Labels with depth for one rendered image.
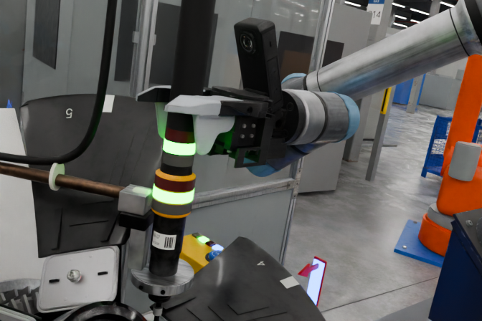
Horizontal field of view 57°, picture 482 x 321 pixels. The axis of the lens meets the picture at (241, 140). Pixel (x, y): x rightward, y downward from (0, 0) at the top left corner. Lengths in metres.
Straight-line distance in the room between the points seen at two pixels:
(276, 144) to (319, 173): 4.55
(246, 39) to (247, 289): 0.35
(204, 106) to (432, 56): 0.39
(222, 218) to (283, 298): 1.02
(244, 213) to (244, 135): 1.28
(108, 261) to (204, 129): 0.19
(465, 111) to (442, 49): 3.69
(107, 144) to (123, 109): 0.06
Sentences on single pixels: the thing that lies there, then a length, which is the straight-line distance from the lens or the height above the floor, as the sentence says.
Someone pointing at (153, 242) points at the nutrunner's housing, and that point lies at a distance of 0.50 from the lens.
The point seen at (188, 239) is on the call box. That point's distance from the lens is 1.07.
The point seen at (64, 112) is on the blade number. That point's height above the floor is 1.40.
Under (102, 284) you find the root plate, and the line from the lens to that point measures 0.52.
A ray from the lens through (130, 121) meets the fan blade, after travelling 0.62.
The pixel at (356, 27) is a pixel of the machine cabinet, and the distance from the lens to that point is 5.06.
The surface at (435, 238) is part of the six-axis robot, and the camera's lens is 4.32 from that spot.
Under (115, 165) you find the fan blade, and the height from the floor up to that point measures 1.36.
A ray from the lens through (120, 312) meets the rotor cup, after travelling 0.48.
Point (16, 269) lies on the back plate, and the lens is 0.76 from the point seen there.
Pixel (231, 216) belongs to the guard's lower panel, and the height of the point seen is 0.90.
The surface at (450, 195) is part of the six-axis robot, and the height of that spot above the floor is 0.56.
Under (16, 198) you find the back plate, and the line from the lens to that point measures 0.78.
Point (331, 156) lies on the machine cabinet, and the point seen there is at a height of 0.47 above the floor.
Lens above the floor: 1.53
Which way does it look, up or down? 12 degrees down
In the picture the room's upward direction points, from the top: 9 degrees clockwise
